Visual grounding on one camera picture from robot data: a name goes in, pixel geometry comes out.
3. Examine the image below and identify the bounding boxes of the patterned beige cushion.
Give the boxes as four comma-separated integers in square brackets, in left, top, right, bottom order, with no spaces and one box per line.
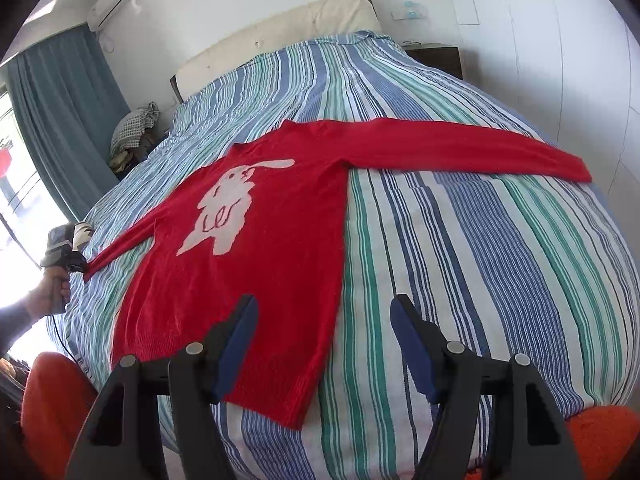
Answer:
[72,222,94,252]

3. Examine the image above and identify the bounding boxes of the white wall socket panel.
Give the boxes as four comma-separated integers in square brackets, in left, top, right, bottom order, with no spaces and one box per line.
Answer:
[390,0,426,22]

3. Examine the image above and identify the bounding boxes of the cream padded headboard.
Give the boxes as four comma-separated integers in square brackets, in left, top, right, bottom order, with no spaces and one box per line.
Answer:
[170,0,382,103]

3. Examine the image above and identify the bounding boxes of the striped blue green bedspread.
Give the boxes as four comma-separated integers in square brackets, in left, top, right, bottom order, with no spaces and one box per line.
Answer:
[86,32,639,479]

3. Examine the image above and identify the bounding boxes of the pile of checkered clothes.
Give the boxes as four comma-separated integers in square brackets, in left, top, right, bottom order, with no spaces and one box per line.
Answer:
[108,102,160,180]

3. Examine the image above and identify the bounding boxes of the dark wooden nightstand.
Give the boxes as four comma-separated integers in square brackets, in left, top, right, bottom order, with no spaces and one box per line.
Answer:
[402,44,464,80]

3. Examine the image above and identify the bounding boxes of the teal window curtain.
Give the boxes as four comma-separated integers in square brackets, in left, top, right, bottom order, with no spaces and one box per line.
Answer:
[4,25,130,221]

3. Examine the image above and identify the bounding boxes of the red knit sweater white motif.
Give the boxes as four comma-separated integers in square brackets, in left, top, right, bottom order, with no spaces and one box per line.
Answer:
[84,118,591,430]

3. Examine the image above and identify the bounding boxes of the person's left hand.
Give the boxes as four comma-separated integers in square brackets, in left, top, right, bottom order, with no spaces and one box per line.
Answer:
[22,266,70,322]

